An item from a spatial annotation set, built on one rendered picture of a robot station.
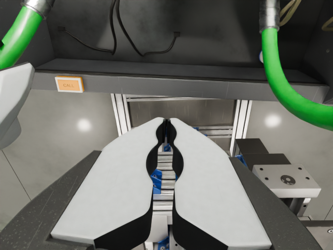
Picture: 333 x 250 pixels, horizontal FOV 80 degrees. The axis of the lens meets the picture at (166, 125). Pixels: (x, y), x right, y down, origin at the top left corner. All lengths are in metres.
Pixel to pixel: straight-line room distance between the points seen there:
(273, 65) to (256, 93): 0.25
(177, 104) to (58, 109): 0.93
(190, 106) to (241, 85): 0.84
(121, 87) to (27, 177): 2.01
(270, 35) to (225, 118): 1.13
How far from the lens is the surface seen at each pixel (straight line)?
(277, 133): 1.80
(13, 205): 2.80
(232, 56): 0.55
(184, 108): 1.27
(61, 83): 0.46
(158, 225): 0.74
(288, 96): 0.18
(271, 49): 0.23
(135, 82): 0.42
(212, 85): 0.43
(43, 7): 0.20
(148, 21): 0.52
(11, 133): 0.19
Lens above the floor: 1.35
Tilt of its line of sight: 59 degrees down
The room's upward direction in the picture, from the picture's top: 177 degrees counter-clockwise
